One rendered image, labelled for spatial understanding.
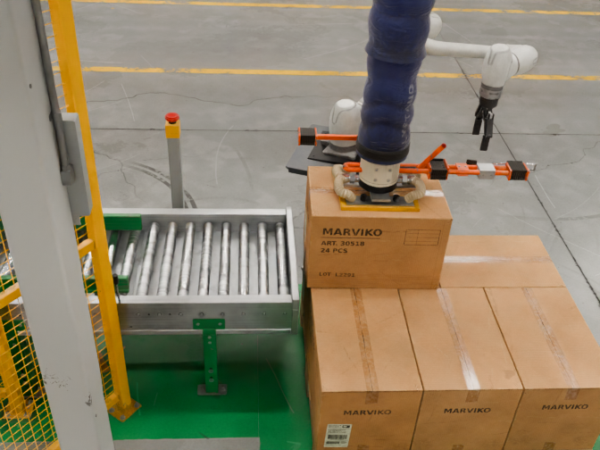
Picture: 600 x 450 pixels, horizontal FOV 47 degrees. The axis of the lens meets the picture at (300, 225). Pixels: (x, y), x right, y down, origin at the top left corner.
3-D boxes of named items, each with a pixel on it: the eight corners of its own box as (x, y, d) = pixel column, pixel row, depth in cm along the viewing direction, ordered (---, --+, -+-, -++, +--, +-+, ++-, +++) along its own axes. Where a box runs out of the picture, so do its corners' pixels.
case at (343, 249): (306, 287, 314) (312, 215, 290) (303, 234, 346) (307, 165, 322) (437, 289, 317) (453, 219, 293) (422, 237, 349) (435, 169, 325)
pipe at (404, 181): (340, 201, 294) (342, 189, 290) (336, 170, 314) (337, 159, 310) (420, 203, 296) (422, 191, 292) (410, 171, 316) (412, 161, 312)
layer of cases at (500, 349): (315, 455, 290) (321, 391, 266) (301, 294, 370) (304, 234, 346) (592, 449, 298) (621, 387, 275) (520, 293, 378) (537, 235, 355)
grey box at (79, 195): (17, 215, 193) (-6, 120, 175) (22, 204, 197) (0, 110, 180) (90, 216, 194) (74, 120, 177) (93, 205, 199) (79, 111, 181)
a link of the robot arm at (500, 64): (495, 90, 273) (515, 82, 280) (504, 53, 264) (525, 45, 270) (473, 80, 279) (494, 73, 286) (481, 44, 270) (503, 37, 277)
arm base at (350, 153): (327, 136, 382) (327, 127, 378) (365, 144, 375) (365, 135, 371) (314, 152, 369) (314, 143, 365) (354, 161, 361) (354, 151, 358)
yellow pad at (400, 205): (340, 211, 294) (341, 201, 291) (338, 197, 302) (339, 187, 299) (420, 212, 296) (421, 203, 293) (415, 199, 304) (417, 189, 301)
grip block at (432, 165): (428, 180, 298) (430, 169, 295) (424, 168, 306) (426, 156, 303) (447, 180, 299) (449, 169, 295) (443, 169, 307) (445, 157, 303)
